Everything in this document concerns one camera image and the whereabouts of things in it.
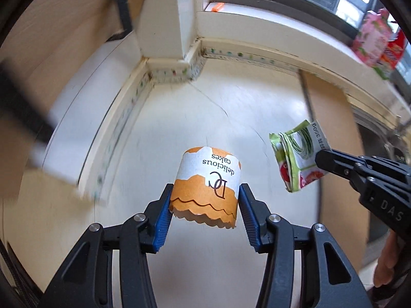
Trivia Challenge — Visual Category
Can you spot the brown cardboard sheet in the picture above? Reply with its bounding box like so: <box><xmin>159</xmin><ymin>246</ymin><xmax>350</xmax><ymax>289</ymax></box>
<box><xmin>300</xmin><ymin>71</ymin><xmax>369</xmax><ymax>271</ymax></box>

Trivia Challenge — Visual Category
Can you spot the orange white cake cup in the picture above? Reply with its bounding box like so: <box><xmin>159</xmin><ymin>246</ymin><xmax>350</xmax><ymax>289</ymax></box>
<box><xmin>169</xmin><ymin>146</ymin><xmax>242</xmax><ymax>229</ymax></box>

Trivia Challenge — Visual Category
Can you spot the stainless steel sink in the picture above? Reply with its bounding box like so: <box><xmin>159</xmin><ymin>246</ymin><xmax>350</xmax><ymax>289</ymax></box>
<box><xmin>353</xmin><ymin>108</ymin><xmax>410</xmax><ymax>243</ymax></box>

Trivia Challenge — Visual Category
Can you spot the green snack wrapper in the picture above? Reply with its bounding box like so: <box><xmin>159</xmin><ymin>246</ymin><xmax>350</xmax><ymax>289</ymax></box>
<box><xmin>269</xmin><ymin>120</ymin><xmax>331</xmax><ymax>193</ymax></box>

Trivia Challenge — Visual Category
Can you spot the red spray bottle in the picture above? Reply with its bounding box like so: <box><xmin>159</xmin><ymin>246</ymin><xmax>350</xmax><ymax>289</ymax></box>
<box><xmin>373</xmin><ymin>28</ymin><xmax>408</xmax><ymax>80</ymax></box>

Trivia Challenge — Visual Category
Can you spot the wooden cutting board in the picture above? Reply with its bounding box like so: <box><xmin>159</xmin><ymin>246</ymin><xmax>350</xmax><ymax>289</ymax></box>
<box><xmin>1</xmin><ymin>0</ymin><xmax>144</xmax><ymax>199</ymax></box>

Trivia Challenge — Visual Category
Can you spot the pink soap refill pouch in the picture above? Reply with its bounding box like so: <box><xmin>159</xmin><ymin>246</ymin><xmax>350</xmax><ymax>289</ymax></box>
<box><xmin>351</xmin><ymin>8</ymin><xmax>393</xmax><ymax>67</ymax></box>

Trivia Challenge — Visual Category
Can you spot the person's right hand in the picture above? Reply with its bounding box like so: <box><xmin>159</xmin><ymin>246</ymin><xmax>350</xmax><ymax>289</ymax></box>
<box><xmin>373</xmin><ymin>230</ymin><xmax>402</xmax><ymax>288</ymax></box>

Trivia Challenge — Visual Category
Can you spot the orange lighter on sill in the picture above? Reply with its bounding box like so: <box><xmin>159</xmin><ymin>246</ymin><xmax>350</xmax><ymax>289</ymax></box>
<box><xmin>211</xmin><ymin>2</ymin><xmax>224</xmax><ymax>13</ymax></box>

